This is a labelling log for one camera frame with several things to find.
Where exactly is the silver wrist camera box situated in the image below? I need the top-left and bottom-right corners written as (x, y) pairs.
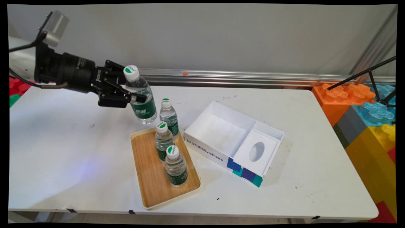
top-left (38, 10), bottom-right (69, 47)

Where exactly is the wooden tray with cream rim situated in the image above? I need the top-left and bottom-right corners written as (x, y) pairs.
top-left (130, 127), bottom-right (202, 210)

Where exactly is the black camera cable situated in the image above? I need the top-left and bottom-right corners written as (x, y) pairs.
top-left (9, 32), bottom-right (45, 53)

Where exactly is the yellow toy building block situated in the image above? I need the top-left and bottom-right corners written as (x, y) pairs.
top-left (345, 123), bottom-right (397, 219)

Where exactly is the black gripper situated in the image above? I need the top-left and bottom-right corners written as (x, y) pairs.
top-left (60, 52), bottom-right (148, 108)

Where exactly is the grey toy building block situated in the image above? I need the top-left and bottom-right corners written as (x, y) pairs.
top-left (333, 106), bottom-right (368, 149)

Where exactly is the aluminium rail along wall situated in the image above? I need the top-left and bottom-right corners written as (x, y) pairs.
top-left (139, 68), bottom-right (396, 89)

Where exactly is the black cable with grey end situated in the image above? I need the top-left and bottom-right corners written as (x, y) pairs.
top-left (9, 67), bottom-right (69, 89)

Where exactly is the black tripod stand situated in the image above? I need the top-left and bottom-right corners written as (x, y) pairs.
top-left (327, 56), bottom-right (396, 107)

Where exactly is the blue toy building block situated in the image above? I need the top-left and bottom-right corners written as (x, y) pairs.
top-left (352, 84), bottom-right (396, 127)

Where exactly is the orange toy building block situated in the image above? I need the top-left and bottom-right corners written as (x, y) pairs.
top-left (312, 83), bottom-right (376, 127)

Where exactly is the white open cardboard box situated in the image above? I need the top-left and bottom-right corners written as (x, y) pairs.
top-left (184, 101), bottom-right (285, 188)

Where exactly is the clear water bottle green label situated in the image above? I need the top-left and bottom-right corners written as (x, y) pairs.
top-left (164, 145), bottom-right (188, 187)
top-left (123, 65), bottom-right (158, 124)
top-left (154, 121), bottom-right (175, 162)
top-left (159, 98), bottom-right (179, 137)

